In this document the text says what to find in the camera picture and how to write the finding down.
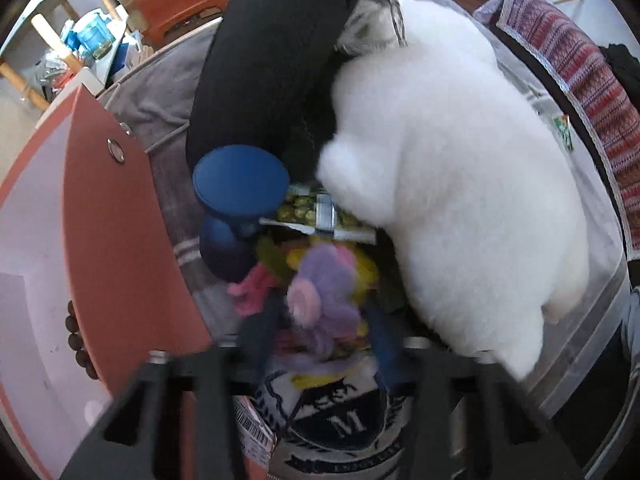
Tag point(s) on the grey crest printed blanket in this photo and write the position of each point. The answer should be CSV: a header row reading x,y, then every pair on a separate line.
x,y
165,110

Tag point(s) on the red striped woven throw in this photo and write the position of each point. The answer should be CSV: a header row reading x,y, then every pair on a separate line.
x,y
575,60

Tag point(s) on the white plush toy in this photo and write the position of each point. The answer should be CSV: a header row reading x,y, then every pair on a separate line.
x,y
450,185

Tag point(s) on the purple and yellow plush toy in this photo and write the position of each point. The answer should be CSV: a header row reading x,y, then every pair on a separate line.
x,y
325,290

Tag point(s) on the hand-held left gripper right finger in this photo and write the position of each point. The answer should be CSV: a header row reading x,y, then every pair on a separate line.
x,y
390,350

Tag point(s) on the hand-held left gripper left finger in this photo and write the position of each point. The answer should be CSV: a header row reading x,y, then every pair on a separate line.
x,y
260,340

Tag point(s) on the small green white packet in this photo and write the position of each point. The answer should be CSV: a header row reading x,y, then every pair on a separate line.
x,y
562,132

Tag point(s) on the green snack packet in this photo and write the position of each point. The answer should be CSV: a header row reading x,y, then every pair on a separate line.
x,y
300,210

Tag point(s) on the orange cardboard box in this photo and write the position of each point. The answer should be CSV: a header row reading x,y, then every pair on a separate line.
x,y
115,220

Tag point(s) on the blue plastic dumbbell toy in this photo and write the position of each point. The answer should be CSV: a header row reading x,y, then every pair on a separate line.
x,y
240,180

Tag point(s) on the black soft bag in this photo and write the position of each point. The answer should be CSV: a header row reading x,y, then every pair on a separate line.
x,y
270,60

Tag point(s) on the wooden table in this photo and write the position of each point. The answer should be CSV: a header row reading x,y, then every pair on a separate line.
x,y
50,35

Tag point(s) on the dark cloth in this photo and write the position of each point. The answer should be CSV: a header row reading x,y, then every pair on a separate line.
x,y
622,70

